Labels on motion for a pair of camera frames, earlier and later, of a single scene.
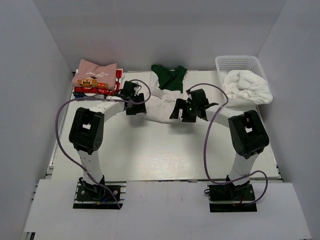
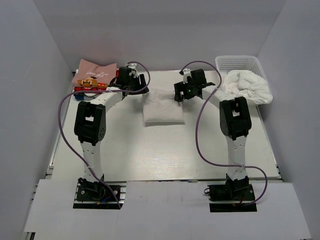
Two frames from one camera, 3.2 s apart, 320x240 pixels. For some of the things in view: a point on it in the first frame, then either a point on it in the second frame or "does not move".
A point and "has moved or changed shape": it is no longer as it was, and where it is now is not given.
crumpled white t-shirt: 246,85 does not move
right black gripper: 180,104 -> 181,86
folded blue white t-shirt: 76,96 does not move
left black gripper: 141,108 -> 137,79
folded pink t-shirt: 90,75 does not move
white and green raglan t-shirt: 165,87 has moved or changed shape
